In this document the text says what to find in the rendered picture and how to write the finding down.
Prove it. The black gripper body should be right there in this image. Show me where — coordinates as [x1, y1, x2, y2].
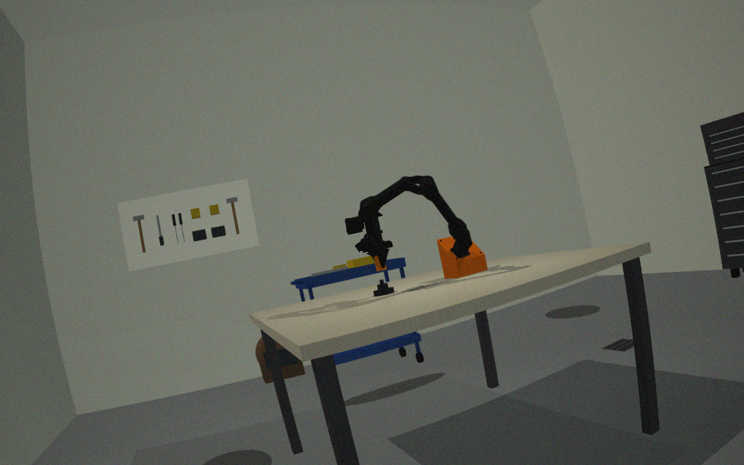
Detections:
[363, 228, 393, 253]

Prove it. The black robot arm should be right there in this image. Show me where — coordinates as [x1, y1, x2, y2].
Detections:
[345, 176, 472, 258]

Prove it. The orange knob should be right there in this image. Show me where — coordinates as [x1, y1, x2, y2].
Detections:
[374, 256, 387, 271]

